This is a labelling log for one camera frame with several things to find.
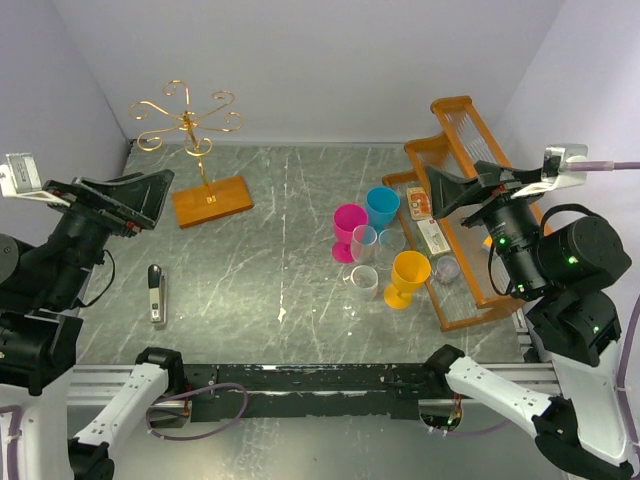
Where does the white labelled flat box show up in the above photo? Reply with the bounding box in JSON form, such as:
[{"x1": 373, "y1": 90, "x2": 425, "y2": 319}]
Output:
[{"x1": 417, "y1": 217, "x2": 451, "y2": 255}]

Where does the patterned clear wine glass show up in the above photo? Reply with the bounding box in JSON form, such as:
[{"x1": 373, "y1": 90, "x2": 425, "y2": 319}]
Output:
[{"x1": 375, "y1": 229, "x2": 406, "y2": 270}]

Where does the yellow wine glass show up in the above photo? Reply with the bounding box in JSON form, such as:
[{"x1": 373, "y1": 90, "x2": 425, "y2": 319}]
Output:
[{"x1": 384, "y1": 250, "x2": 431, "y2": 310}]

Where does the wooden dish rack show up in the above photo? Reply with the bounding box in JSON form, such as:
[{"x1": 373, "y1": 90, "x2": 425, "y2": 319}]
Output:
[{"x1": 383, "y1": 96, "x2": 523, "y2": 332}]

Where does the gold wire wine glass rack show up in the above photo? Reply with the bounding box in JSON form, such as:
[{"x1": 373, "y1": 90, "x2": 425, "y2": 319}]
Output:
[{"x1": 129, "y1": 80, "x2": 254, "y2": 229}]

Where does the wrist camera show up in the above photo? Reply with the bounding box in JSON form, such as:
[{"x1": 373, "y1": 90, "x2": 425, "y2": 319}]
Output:
[
  {"x1": 511, "y1": 143, "x2": 588, "y2": 199},
  {"x1": 1, "y1": 153, "x2": 70, "y2": 207}
]

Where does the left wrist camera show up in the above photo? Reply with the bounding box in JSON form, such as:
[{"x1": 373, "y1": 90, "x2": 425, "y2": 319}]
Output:
[{"x1": 1, "y1": 153, "x2": 70, "y2": 207}]

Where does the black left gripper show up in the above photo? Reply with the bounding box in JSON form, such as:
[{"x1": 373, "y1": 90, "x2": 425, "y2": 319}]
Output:
[{"x1": 42, "y1": 164, "x2": 174, "y2": 304}]

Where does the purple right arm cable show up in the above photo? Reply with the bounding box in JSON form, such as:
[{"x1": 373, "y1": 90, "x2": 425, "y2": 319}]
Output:
[{"x1": 569, "y1": 159, "x2": 640, "y2": 456}]

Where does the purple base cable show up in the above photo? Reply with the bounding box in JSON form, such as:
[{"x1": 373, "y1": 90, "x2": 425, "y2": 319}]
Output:
[{"x1": 144, "y1": 382, "x2": 250, "y2": 442}]

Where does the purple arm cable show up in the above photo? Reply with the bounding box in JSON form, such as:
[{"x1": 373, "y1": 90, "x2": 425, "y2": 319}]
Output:
[
  {"x1": 569, "y1": 159, "x2": 640, "y2": 456},
  {"x1": 0, "y1": 404, "x2": 24, "y2": 480}
]

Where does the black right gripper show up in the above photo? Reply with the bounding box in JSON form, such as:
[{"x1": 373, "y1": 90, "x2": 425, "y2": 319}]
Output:
[{"x1": 424, "y1": 156, "x2": 546, "y2": 293}]

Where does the silver black stapler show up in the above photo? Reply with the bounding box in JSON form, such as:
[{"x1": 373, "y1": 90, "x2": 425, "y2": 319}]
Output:
[{"x1": 147, "y1": 264, "x2": 168, "y2": 329}]

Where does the blue wine glass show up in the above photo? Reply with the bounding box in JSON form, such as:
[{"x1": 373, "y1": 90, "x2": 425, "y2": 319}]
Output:
[{"x1": 365, "y1": 186, "x2": 401, "y2": 233}]

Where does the pink wine glass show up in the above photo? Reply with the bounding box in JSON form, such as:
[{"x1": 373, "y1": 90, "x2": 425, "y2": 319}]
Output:
[{"x1": 332, "y1": 203, "x2": 369, "y2": 264}]

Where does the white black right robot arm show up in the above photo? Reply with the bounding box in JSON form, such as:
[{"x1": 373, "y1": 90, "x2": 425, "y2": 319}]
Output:
[{"x1": 424, "y1": 161, "x2": 639, "y2": 479}]

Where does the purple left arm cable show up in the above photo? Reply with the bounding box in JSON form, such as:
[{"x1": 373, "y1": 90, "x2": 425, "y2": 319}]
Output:
[{"x1": 0, "y1": 404, "x2": 24, "y2": 480}]

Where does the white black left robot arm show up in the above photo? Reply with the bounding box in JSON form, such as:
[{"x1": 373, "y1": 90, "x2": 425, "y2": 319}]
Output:
[{"x1": 1, "y1": 169, "x2": 187, "y2": 479}]

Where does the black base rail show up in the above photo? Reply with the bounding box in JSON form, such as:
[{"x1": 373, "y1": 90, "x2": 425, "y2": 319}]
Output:
[{"x1": 154, "y1": 363, "x2": 459, "y2": 422}]

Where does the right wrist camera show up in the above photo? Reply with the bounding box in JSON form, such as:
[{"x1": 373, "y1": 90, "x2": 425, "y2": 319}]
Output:
[{"x1": 511, "y1": 143, "x2": 588, "y2": 199}]

